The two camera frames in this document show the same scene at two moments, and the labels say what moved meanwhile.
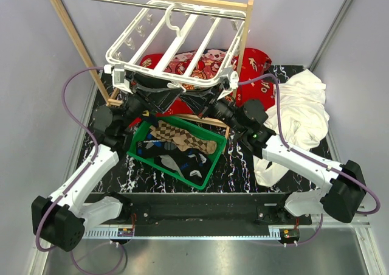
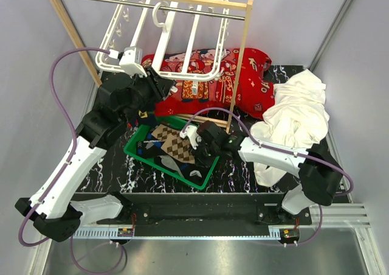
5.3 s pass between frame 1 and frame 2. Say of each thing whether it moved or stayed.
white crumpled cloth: stayed
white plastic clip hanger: moved
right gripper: moved
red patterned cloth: stayed
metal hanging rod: stayed
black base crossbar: stayed
